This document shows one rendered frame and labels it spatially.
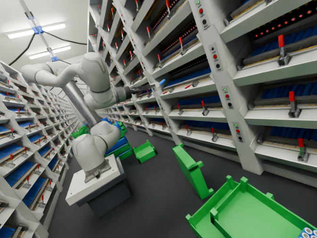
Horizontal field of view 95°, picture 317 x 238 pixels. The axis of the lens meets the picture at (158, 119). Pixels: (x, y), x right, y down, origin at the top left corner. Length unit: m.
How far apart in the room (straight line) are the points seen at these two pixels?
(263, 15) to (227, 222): 0.71
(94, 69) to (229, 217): 0.81
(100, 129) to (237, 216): 0.95
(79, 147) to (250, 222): 0.94
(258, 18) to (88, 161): 1.08
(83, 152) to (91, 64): 0.57
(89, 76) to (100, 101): 0.14
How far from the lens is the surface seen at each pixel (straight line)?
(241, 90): 0.77
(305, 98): 0.73
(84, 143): 1.06
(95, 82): 0.76
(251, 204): 0.74
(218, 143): 1.01
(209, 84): 0.82
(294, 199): 0.87
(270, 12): 0.64
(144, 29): 1.39
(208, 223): 0.82
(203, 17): 0.77
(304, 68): 0.63
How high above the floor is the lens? 0.65
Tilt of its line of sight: 14 degrees down
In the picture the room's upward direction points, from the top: 24 degrees counter-clockwise
